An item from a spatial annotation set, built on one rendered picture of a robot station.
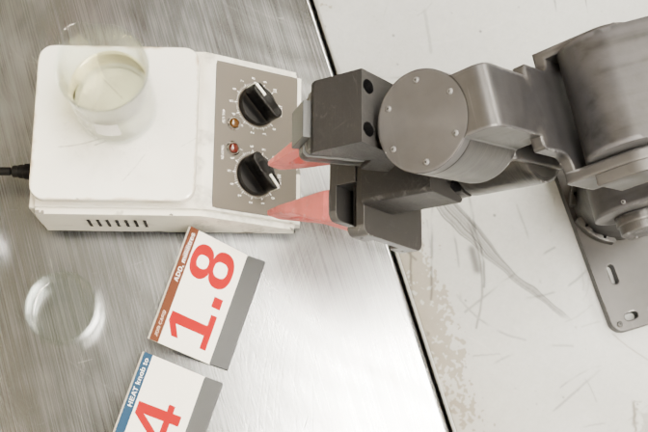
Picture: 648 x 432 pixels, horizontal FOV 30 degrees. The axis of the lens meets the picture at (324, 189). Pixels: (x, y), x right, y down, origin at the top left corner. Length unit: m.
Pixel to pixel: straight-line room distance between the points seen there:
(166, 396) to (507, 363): 0.26
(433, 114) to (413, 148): 0.02
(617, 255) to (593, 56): 0.32
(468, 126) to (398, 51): 0.38
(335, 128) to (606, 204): 0.25
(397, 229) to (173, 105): 0.22
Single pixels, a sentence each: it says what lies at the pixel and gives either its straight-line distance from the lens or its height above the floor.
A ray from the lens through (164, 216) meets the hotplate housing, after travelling 0.89.
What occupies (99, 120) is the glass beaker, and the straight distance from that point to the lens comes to 0.83.
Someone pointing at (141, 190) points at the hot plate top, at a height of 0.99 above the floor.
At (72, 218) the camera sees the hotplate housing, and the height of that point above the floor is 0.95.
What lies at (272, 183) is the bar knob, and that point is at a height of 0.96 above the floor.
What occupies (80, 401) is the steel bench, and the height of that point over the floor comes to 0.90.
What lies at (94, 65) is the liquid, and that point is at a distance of 0.86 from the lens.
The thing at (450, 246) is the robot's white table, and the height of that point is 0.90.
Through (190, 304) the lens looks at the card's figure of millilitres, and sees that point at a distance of 0.91.
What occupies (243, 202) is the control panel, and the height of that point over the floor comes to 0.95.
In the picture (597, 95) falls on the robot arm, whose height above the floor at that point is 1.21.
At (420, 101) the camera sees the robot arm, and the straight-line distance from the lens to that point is 0.64.
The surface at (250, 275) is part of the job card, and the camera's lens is 0.93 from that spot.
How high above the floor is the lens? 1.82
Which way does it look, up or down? 74 degrees down
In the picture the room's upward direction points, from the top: 8 degrees clockwise
